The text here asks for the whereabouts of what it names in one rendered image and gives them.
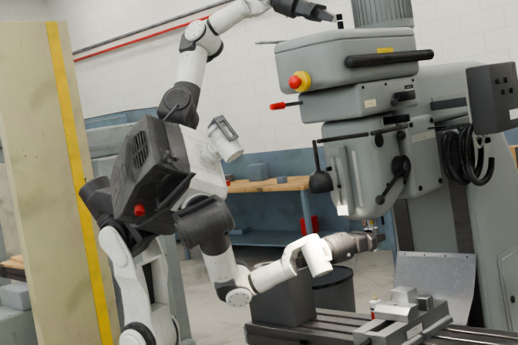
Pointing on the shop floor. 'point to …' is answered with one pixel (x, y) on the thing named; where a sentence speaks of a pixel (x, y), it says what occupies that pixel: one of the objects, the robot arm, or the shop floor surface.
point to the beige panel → (53, 186)
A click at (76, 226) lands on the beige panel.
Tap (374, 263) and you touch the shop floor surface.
